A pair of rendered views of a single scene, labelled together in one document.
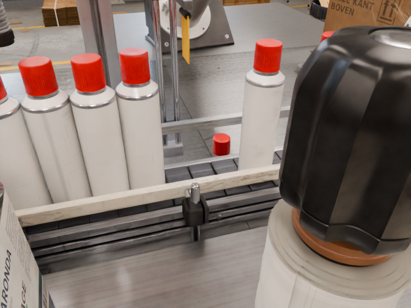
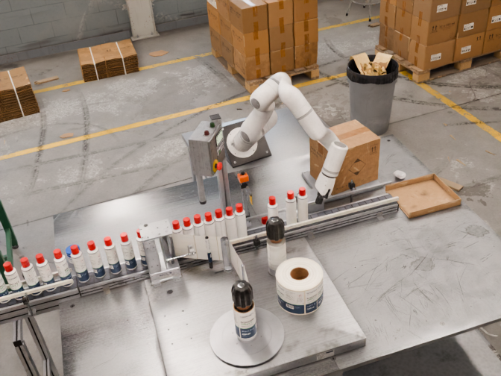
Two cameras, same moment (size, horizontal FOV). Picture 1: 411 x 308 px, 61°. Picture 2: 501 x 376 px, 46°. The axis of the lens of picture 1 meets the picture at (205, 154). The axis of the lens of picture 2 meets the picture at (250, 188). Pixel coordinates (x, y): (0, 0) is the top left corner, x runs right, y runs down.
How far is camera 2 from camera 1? 2.41 m
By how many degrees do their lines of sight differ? 2
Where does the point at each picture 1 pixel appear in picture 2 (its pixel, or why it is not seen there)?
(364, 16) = (320, 160)
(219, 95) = (263, 194)
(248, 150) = not seen: hidden behind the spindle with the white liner
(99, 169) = (231, 233)
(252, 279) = not seen: hidden behind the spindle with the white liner
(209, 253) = (261, 252)
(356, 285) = (275, 245)
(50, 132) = (221, 225)
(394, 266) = (280, 242)
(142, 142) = (241, 225)
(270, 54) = (272, 201)
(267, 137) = not seen: hidden behind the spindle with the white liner
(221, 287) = (264, 258)
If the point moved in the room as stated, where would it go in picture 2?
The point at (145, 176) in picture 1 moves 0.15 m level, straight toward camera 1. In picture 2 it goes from (242, 233) to (249, 254)
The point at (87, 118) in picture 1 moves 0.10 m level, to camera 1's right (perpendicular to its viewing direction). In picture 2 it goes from (229, 221) to (250, 220)
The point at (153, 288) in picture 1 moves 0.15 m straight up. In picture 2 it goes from (248, 259) to (246, 235)
